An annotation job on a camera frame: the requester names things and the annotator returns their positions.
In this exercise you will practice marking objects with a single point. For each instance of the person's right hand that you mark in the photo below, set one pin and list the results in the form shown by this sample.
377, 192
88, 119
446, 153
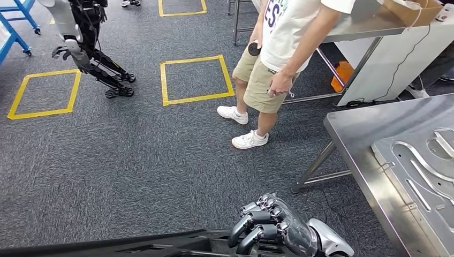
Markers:
256, 37

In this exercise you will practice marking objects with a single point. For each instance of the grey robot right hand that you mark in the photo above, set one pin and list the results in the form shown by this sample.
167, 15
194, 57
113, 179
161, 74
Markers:
291, 234

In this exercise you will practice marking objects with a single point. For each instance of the person's left hand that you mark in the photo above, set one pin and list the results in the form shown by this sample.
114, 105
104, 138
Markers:
280, 83

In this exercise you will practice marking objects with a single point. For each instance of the black round controller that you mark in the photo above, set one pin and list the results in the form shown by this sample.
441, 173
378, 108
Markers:
254, 49

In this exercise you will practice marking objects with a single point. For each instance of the black plastic plate frame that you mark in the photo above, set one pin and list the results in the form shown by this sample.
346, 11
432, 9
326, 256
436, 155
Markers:
106, 248

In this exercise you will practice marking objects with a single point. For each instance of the person's right forearm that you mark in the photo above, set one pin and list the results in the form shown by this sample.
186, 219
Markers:
260, 17

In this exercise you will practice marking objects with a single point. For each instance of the person's left forearm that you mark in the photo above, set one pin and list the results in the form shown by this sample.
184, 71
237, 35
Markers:
312, 39

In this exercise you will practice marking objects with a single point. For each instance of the steel workbench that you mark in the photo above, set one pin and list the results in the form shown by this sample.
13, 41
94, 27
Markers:
354, 142

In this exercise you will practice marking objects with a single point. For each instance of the blue metal shelf rack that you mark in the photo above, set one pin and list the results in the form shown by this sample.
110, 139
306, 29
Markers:
14, 35

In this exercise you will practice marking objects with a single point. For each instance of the orange object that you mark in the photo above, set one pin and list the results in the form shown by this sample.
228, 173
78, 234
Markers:
342, 76

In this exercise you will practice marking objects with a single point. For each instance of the yellow floor tape square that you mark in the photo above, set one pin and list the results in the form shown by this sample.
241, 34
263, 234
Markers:
198, 99
182, 13

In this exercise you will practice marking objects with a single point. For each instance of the steel table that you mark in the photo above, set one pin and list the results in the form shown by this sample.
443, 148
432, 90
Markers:
365, 25

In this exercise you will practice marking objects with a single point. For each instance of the stamped grey metal panel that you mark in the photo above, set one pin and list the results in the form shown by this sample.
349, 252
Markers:
408, 152

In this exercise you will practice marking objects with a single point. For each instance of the tan cardboard box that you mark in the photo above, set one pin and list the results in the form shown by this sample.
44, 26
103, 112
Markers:
408, 12

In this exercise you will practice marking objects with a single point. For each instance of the black white humanoid robot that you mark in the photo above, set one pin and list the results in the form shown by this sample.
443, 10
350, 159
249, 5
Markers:
64, 21

